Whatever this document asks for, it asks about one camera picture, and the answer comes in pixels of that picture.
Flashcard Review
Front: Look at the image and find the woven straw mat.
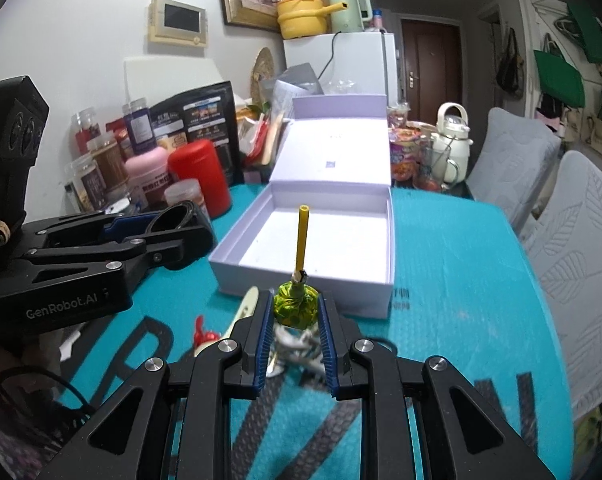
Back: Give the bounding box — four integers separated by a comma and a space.
250, 47, 275, 104

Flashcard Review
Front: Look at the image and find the red cylinder canister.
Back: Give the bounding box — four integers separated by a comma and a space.
168, 140, 233, 219

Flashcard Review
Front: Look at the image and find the red snack packet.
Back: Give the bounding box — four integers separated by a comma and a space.
238, 115, 272, 161

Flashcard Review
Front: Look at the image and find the instant noodle cup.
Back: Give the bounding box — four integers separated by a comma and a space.
388, 127, 424, 182

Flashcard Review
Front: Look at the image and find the small white-lid container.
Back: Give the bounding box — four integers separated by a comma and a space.
163, 180, 212, 220

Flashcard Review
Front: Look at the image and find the black kettle cable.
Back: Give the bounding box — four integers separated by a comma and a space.
316, 30, 342, 82

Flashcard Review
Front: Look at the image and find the glass mug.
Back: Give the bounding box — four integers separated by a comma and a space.
417, 137, 460, 192

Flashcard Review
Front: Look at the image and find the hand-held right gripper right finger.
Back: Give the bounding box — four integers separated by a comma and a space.
316, 292, 556, 480

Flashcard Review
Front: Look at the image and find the wall intercom panel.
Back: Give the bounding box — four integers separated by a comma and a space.
147, 0, 208, 47

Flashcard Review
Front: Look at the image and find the grey leaf pattern cushion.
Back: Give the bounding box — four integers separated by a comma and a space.
522, 150, 602, 413

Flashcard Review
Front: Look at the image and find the light green kettle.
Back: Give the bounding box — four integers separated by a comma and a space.
327, 0, 372, 34

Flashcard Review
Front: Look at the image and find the cream hair clip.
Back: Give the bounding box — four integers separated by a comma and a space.
225, 287, 260, 342

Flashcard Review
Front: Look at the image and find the dark hanging bag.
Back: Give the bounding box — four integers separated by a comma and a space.
495, 27, 526, 99

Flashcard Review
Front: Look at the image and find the lavender gift box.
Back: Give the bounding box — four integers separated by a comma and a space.
208, 95, 396, 319

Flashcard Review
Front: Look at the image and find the clear jar dark label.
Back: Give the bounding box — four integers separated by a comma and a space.
64, 155, 110, 214

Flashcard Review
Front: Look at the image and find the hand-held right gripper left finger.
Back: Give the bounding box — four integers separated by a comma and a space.
36, 290, 278, 480

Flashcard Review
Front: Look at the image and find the yellow stick green ball hairpin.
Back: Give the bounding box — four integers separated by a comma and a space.
273, 204, 318, 331

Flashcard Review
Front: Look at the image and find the brown glass jar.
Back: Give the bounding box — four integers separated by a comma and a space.
88, 132, 130, 197

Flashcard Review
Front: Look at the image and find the clear plastic hair clip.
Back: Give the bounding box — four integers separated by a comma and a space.
273, 329, 328, 372

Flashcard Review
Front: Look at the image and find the brown door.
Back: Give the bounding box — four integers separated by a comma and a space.
400, 17, 463, 122

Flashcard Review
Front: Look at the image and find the red hair clip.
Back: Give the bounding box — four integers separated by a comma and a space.
195, 316, 222, 350

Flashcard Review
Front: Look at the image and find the teal foam mat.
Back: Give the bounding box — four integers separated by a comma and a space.
56, 182, 578, 480

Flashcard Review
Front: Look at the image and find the black snack bag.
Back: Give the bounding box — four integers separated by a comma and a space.
148, 81, 245, 186

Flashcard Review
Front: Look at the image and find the pink jar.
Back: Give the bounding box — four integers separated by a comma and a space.
125, 150, 174, 207

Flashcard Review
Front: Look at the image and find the yellow pot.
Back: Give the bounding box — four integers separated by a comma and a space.
277, 0, 346, 40

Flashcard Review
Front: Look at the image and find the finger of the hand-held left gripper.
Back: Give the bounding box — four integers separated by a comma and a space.
26, 210, 160, 249
11, 225, 218, 291

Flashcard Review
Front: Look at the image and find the white water bottle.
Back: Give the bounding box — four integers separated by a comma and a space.
433, 102, 474, 184

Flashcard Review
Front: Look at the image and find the grey plastic bag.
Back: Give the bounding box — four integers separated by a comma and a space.
273, 63, 324, 99

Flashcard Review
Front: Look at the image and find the white refrigerator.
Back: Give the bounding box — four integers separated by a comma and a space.
283, 32, 400, 107

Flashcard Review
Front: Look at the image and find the blue bottle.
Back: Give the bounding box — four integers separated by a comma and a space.
123, 99, 158, 157

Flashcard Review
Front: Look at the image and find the grey leaf-pattern chair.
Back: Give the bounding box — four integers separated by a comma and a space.
465, 107, 562, 233

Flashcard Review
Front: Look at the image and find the glass jar red label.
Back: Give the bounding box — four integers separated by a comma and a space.
72, 109, 102, 156

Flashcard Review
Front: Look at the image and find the black hair ring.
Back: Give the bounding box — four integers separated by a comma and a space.
146, 200, 213, 235

